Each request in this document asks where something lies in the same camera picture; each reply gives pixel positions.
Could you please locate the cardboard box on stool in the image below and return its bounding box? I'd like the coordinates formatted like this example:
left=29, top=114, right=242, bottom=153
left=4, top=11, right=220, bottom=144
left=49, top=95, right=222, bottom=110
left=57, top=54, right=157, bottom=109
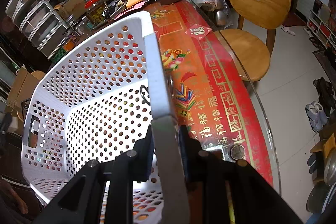
left=5, top=65, right=47, bottom=135

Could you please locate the wooden chair near table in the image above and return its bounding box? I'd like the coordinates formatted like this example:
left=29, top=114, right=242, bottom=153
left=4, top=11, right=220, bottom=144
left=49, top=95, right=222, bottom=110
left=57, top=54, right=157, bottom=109
left=219, top=0, right=291, bottom=82

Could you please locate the white stacked drawer organizer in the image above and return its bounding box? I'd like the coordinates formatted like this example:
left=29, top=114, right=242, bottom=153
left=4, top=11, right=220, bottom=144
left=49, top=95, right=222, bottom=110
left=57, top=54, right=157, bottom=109
left=5, top=0, right=68, bottom=60

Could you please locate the white perforated plastic basket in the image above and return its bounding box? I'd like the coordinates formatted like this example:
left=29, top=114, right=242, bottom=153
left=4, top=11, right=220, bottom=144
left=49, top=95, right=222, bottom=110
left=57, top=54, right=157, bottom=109
left=20, top=11, right=190, bottom=224

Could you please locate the white shoe shelf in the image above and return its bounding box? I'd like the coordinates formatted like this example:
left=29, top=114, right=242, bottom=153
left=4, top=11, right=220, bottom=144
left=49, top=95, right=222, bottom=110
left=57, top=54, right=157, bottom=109
left=306, top=10, right=335, bottom=51

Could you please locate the glass jar with pickles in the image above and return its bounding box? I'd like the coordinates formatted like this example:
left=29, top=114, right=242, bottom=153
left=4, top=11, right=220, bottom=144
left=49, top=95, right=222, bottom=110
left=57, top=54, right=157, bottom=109
left=84, top=0, right=106, bottom=25

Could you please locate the grey sneakers pair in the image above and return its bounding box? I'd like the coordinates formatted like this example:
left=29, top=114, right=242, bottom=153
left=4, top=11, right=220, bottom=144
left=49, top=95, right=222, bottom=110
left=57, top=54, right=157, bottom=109
left=305, top=101, right=328, bottom=132

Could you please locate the cardboard box on table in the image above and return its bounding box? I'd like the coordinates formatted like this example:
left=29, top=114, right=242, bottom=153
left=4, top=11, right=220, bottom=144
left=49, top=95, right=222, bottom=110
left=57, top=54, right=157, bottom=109
left=54, top=0, right=86, bottom=20

